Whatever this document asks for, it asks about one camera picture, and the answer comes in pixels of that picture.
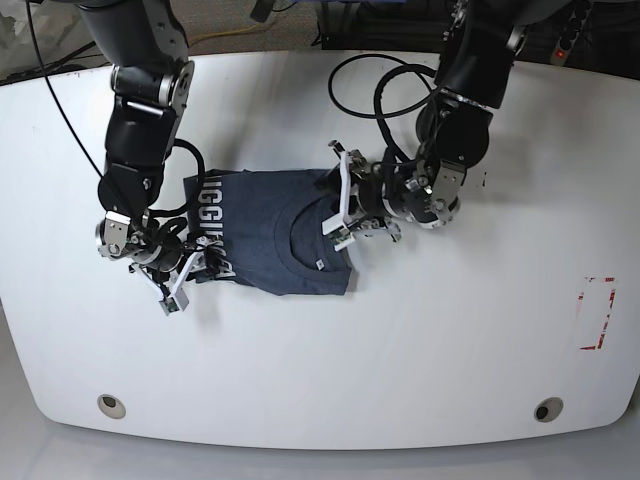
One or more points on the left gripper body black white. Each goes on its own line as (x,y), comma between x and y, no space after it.
(359,204)

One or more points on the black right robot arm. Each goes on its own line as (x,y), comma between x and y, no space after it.
(151,78)

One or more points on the red tape rectangle marking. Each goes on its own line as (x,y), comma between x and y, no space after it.
(594,310)

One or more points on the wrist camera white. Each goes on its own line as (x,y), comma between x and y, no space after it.
(174,303)
(338,235)

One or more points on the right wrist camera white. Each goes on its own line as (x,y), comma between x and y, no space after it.
(174,303)

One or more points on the right table grommet hole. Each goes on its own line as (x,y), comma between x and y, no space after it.
(548,410)

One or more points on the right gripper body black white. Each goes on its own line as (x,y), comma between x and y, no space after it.
(168,268)

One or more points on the table grommet hole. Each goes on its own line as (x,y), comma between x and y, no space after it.
(548,410)
(111,407)

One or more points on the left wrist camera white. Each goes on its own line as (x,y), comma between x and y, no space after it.
(338,235)

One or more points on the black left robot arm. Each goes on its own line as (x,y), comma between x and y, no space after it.
(452,127)

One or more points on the dark blue T-shirt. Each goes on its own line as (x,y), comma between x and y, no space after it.
(266,227)

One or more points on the left table grommet hole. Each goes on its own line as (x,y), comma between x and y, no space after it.
(111,407)

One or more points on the black power strip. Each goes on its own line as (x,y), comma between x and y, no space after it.
(568,38)

